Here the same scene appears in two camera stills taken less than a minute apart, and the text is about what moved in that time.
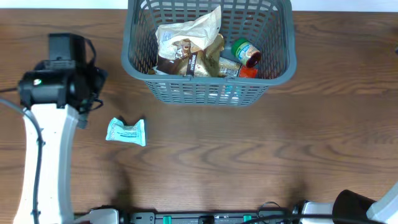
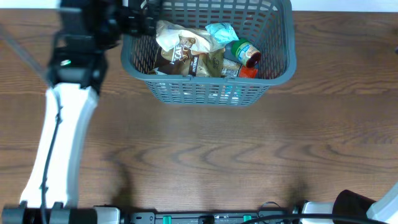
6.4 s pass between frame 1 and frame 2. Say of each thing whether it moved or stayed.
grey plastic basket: stayed
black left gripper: moved
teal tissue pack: moved
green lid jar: stayed
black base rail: stayed
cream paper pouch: moved
